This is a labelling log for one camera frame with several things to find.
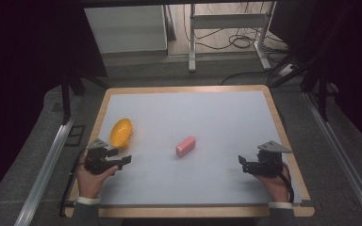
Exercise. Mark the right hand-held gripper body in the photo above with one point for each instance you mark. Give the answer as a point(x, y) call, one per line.
point(268, 161)

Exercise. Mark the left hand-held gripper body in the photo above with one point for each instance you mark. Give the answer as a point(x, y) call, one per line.
point(98, 160)

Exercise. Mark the yellow banana-like fruit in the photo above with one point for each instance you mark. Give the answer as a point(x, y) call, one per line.
point(121, 133)

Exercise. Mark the pink soap bar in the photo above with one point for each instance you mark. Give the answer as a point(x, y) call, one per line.
point(185, 146)

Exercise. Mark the person's left hand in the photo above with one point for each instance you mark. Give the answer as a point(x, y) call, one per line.
point(91, 182)

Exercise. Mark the person's right hand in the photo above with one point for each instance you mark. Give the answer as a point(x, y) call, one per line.
point(275, 186)

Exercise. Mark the white table mat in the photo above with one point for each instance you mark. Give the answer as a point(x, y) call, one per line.
point(194, 125)

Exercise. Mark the black metal stand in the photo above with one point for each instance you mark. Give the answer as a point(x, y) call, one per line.
point(66, 94)
point(317, 81)

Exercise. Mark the white power strip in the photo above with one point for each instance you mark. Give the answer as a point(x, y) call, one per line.
point(287, 70)

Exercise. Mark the white cabinet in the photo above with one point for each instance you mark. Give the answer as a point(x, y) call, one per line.
point(125, 29)

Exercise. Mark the aluminium rail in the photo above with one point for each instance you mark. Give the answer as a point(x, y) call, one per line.
point(342, 157)
point(45, 172)

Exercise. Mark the white metal desk frame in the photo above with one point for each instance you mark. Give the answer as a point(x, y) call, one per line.
point(226, 20)

